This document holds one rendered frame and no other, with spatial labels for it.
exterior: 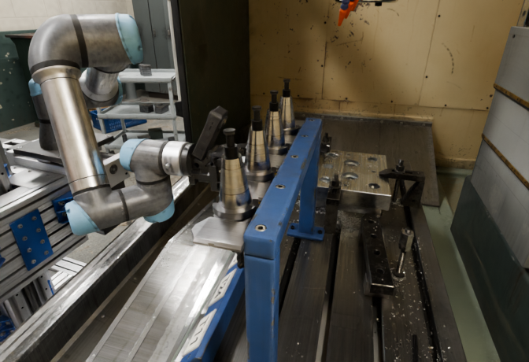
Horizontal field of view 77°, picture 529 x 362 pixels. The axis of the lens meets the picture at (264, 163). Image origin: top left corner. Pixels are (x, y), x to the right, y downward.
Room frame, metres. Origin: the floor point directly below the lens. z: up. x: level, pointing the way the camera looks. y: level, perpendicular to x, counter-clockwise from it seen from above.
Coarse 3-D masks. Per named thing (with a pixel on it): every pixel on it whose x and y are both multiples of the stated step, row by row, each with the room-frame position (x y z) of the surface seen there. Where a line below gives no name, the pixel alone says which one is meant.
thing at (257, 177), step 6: (270, 162) 0.51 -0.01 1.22; (270, 168) 0.49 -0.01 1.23; (246, 174) 0.47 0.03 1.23; (252, 174) 0.47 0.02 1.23; (258, 174) 0.47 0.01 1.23; (264, 174) 0.47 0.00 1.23; (270, 174) 0.47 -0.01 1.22; (252, 180) 0.46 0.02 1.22; (258, 180) 0.46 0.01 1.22; (264, 180) 0.46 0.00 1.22; (270, 180) 0.48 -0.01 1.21
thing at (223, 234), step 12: (192, 228) 0.34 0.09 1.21; (204, 228) 0.34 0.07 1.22; (216, 228) 0.34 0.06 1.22; (228, 228) 0.34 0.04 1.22; (240, 228) 0.34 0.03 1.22; (204, 240) 0.31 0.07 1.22; (216, 240) 0.31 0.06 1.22; (228, 240) 0.31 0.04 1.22; (240, 240) 0.31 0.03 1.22; (240, 252) 0.30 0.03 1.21
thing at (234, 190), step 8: (224, 160) 0.38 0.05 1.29; (232, 160) 0.37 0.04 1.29; (240, 160) 0.38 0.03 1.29; (224, 168) 0.38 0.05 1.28; (232, 168) 0.37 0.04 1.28; (240, 168) 0.38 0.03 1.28; (224, 176) 0.37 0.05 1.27; (232, 176) 0.37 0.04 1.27; (240, 176) 0.37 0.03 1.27; (224, 184) 0.37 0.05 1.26; (232, 184) 0.37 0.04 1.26; (240, 184) 0.37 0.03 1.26; (224, 192) 0.37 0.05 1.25; (232, 192) 0.37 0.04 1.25; (240, 192) 0.37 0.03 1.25; (248, 192) 0.38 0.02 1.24; (224, 200) 0.37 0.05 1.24; (232, 200) 0.37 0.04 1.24; (240, 200) 0.37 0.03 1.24; (248, 200) 0.38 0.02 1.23; (224, 208) 0.37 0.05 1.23; (232, 208) 0.36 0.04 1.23; (240, 208) 0.37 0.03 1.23
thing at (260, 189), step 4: (248, 180) 0.46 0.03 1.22; (248, 184) 0.45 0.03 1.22; (252, 184) 0.45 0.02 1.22; (256, 184) 0.45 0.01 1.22; (260, 184) 0.45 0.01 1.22; (264, 184) 0.45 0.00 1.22; (268, 184) 0.45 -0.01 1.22; (252, 188) 0.44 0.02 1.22; (256, 188) 0.44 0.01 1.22; (260, 188) 0.44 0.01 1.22; (264, 188) 0.44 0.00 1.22; (256, 192) 0.43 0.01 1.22; (260, 192) 0.43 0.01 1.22; (264, 192) 0.43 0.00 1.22; (260, 196) 0.41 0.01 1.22; (260, 200) 0.41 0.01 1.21
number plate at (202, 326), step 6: (210, 312) 0.44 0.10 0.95; (204, 318) 0.44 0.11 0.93; (210, 318) 0.42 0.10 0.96; (198, 324) 0.44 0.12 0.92; (204, 324) 0.42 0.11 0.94; (198, 330) 0.41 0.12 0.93; (204, 330) 0.40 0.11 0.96; (192, 336) 0.41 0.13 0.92; (198, 336) 0.39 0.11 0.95; (192, 342) 0.39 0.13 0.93; (198, 342) 0.37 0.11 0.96; (186, 348) 0.39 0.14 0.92; (192, 348) 0.37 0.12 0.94; (186, 354) 0.37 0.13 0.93
